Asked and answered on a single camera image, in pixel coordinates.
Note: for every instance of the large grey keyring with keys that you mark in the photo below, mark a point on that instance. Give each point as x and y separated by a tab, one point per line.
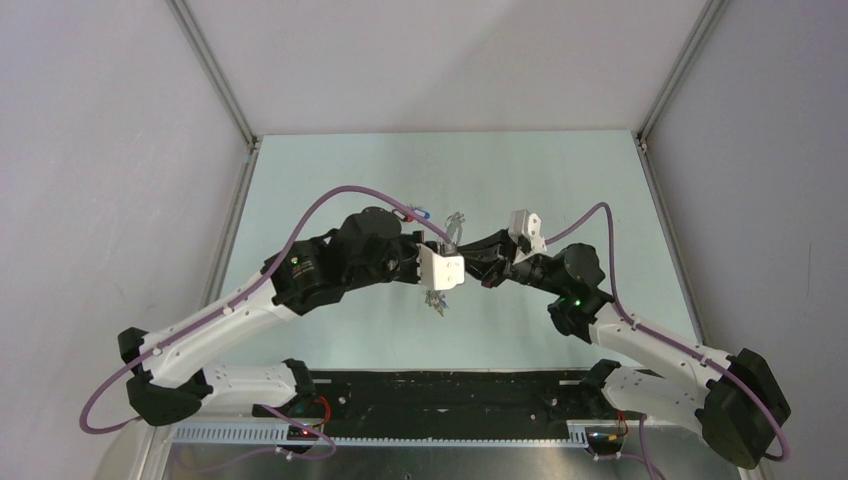
436	300

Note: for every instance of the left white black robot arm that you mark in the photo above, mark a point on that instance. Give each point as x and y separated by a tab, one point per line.
185	377

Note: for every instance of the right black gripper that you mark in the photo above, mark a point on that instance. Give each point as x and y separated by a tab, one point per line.
495	255

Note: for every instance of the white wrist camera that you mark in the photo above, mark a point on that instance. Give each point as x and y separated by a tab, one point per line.
524	229
440	273

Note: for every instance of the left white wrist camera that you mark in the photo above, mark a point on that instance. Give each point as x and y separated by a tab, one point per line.
440	273

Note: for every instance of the pile of removed keys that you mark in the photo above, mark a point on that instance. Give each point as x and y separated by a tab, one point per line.
410	213

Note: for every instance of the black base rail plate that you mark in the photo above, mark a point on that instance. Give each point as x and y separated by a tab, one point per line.
456	404

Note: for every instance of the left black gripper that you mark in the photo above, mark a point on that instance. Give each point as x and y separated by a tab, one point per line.
411	241

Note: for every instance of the white slotted cable duct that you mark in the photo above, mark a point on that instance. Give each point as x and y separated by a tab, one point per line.
277	434

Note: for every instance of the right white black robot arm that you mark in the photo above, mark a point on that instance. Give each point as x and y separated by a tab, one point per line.
732	401

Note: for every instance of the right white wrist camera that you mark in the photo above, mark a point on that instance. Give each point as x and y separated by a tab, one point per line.
524	229

